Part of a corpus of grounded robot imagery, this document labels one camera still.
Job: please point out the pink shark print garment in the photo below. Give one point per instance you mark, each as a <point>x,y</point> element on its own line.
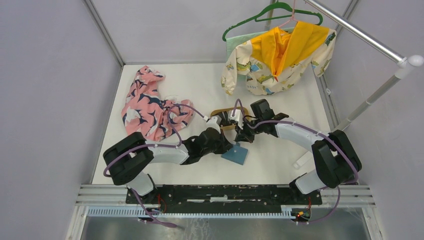
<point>144,111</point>

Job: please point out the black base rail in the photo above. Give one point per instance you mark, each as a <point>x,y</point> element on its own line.
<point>228,199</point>

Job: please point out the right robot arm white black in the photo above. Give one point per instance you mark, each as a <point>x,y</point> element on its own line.
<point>335,160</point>

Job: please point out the dinosaur print yellow lined jacket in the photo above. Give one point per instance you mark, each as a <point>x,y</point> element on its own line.
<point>315,50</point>

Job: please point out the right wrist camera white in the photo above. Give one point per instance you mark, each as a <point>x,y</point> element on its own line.
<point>236,117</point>

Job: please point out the pink wire hanger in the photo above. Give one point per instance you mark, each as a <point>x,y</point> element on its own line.
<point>291,19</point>

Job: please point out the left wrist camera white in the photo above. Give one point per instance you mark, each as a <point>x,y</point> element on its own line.
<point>214,123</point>

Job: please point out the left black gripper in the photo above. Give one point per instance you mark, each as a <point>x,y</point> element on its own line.
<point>225,145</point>

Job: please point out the metal clothes rack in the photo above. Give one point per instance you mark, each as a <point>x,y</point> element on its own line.
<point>376,74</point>

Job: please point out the oval wooden tray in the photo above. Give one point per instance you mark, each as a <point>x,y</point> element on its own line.
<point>223,113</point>

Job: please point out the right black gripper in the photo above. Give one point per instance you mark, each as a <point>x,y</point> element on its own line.
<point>242,135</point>

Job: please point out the white plastic bracket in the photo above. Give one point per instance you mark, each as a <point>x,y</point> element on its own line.
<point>303,160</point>

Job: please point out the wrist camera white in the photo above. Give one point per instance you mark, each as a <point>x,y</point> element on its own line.
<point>236,117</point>
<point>214,123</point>

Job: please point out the green plastic hanger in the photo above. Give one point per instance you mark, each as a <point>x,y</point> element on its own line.
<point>266,15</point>

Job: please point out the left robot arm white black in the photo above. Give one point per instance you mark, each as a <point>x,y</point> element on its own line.
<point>126,160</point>

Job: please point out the blue leather card holder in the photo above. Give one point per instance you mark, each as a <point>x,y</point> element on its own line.
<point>237,154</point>

